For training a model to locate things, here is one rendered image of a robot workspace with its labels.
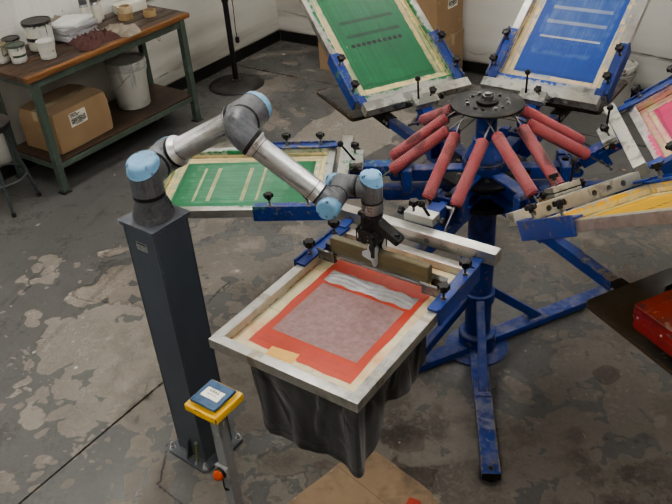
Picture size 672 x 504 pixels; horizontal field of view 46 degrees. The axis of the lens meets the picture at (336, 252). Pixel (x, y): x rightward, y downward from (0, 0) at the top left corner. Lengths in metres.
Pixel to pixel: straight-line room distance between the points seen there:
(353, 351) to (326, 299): 0.30
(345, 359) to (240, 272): 2.21
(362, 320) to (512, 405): 1.27
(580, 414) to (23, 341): 2.86
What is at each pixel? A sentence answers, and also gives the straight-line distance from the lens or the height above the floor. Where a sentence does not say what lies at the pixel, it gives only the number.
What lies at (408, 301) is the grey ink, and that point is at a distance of 2.71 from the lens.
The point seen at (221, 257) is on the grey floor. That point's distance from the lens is 4.79.
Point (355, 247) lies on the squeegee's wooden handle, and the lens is 2.80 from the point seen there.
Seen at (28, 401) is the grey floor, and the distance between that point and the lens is 4.15.
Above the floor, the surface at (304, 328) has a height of 0.96.
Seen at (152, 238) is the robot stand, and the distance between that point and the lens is 2.83.
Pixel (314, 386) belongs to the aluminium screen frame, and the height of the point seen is 0.99.
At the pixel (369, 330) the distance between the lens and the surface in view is 2.61.
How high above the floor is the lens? 2.62
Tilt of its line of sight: 34 degrees down
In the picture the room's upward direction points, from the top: 5 degrees counter-clockwise
